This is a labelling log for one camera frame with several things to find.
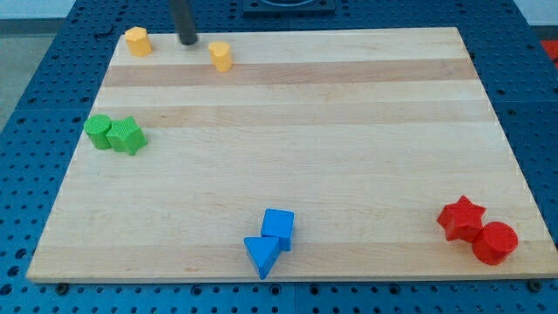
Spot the blue triangle block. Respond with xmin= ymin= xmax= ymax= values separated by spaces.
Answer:
xmin=244 ymin=237 xmax=281 ymax=280

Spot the green star block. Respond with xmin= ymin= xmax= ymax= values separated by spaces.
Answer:
xmin=106 ymin=116 xmax=147 ymax=155

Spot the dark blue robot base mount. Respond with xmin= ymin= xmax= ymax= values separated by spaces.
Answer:
xmin=240 ymin=0 xmax=336 ymax=16

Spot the yellow hexagon block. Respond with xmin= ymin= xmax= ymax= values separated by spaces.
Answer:
xmin=125 ymin=26 xmax=153 ymax=57

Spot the red cylinder block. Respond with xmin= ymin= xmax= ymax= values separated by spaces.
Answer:
xmin=473 ymin=222 xmax=519 ymax=265

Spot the blue cube block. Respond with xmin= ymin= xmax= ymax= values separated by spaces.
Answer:
xmin=261 ymin=208 xmax=295 ymax=251

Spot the wooden board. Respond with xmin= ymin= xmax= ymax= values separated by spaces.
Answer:
xmin=27 ymin=27 xmax=557 ymax=283

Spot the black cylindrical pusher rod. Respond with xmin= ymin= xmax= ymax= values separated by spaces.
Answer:
xmin=168 ymin=0 xmax=198 ymax=46

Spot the green cylinder block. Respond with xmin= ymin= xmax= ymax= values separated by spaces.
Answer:
xmin=84 ymin=114 xmax=112 ymax=150

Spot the red star block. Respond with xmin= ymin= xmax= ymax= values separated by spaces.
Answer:
xmin=437 ymin=195 xmax=486 ymax=243

